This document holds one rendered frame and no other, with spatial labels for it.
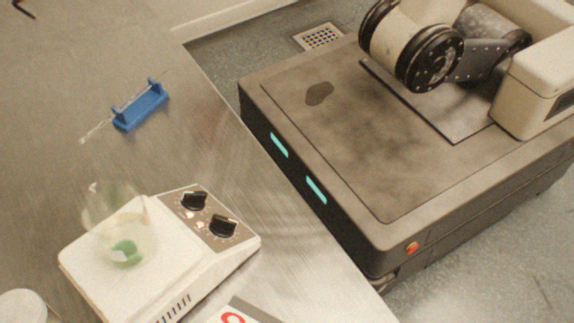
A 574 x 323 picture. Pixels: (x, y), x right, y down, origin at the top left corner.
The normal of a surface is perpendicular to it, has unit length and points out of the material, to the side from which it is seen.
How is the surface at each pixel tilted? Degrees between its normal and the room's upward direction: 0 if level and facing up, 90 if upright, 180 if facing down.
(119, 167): 0
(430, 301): 0
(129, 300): 0
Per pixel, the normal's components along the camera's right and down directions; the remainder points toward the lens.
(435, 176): 0.00, -0.63
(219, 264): 0.72, 0.54
